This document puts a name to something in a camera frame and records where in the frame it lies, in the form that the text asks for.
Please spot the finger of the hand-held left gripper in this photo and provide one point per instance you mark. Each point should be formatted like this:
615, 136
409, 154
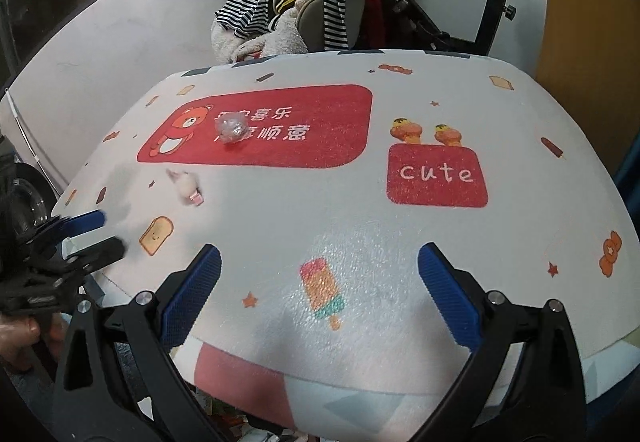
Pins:
100, 252
85, 221

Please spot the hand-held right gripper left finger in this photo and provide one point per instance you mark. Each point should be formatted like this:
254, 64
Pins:
192, 292

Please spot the red scarf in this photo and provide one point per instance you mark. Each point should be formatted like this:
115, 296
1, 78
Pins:
372, 6

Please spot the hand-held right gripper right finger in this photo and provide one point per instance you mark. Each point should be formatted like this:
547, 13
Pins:
447, 287

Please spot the dark blue cloth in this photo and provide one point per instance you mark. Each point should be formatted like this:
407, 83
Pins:
629, 171

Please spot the person's left hand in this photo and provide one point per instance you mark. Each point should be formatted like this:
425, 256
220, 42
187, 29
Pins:
17, 334

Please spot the orange wooden board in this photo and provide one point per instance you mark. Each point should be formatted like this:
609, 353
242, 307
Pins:
590, 21

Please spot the white thin pole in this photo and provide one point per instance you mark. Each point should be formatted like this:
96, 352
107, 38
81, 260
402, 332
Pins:
25, 121

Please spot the black scooter wheel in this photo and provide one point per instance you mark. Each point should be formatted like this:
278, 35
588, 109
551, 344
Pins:
30, 192

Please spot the crumpled clear plastic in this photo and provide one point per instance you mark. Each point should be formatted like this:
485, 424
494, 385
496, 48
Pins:
231, 129

